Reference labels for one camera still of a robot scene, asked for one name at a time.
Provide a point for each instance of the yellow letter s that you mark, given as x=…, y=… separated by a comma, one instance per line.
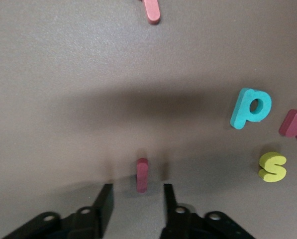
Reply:
x=272, y=166

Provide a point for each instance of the brown table cover sheet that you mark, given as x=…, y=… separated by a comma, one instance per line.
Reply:
x=63, y=74

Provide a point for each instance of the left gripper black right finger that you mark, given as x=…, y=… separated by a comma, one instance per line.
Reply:
x=183, y=224

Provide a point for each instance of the teal letter p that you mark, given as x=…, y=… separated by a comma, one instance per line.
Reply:
x=239, y=114

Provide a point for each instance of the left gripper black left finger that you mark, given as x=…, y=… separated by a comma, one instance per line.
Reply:
x=88, y=224

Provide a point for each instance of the red letter f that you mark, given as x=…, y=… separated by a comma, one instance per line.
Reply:
x=152, y=10

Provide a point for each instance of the maroon letter l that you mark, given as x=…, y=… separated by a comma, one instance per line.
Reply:
x=142, y=174

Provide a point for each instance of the maroon letter w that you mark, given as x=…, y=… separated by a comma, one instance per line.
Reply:
x=293, y=124

